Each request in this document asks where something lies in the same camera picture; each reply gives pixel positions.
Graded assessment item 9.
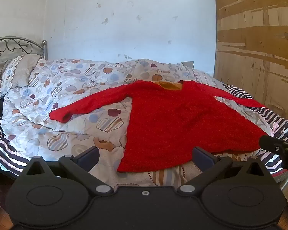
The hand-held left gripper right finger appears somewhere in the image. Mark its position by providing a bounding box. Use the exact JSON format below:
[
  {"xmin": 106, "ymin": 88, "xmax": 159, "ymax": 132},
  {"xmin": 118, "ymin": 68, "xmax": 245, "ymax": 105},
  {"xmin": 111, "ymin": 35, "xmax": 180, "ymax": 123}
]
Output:
[{"xmin": 178, "ymin": 146, "xmax": 272, "ymax": 195}]

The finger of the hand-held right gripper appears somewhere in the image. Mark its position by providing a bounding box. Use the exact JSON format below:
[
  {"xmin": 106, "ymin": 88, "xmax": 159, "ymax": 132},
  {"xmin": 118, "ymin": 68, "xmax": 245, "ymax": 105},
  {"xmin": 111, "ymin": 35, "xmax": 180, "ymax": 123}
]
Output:
[{"xmin": 259, "ymin": 135, "xmax": 288, "ymax": 153}]

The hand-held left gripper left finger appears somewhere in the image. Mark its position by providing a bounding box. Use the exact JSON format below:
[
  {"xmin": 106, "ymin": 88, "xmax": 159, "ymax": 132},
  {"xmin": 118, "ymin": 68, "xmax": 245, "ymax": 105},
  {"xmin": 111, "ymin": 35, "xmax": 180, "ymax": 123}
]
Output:
[{"xmin": 19, "ymin": 146, "xmax": 113, "ymax": 195}]

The red knit sweater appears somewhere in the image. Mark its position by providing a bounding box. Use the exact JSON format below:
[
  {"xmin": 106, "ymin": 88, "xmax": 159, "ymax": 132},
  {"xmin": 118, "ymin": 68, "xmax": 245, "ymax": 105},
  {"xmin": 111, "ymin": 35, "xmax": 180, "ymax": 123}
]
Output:
[{"xmin": 49, "ymin": 80, "xmax": 269, "ymax": 173}]

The patterned quilt with dots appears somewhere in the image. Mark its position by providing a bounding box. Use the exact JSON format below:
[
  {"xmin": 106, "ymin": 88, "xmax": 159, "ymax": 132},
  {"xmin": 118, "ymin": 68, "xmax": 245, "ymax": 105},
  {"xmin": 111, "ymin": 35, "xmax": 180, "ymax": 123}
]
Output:
[{"xmin": 1, "ymin": 58, "xmax": 273, "ymax": 188}]

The striped bedsheet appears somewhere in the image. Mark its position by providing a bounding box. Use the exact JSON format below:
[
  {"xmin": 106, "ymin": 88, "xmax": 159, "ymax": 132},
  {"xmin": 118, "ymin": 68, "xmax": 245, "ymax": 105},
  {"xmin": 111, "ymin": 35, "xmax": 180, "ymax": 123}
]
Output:
[{"xmin": 0, "ymin": 77, "xmax": 288, "ymax": 180}]

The patterned pillow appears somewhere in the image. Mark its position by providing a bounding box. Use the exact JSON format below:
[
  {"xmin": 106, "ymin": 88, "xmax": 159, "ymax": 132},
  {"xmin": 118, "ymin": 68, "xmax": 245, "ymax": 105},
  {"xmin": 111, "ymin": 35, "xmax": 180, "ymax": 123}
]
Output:
[{"xmin": 0, "ymin": 54, "xmax": 43, "ymax": 98}]

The metal bed headboard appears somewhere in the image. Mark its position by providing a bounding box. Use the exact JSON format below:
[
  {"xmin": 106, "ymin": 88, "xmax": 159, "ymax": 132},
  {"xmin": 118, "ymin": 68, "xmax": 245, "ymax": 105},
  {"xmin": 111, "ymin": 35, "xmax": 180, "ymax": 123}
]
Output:
[{"xmin": 0, "ymin": 37, "xmax": 48, "ymax": 94}]

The wooden board wall panel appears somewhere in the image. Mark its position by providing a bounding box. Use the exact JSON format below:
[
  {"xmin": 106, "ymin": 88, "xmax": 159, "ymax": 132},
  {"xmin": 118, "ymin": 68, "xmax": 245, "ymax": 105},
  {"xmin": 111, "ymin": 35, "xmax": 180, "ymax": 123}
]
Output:
[{"xmin": 214, "ymin": 0, "xmax": 288, "ymax": 126}]

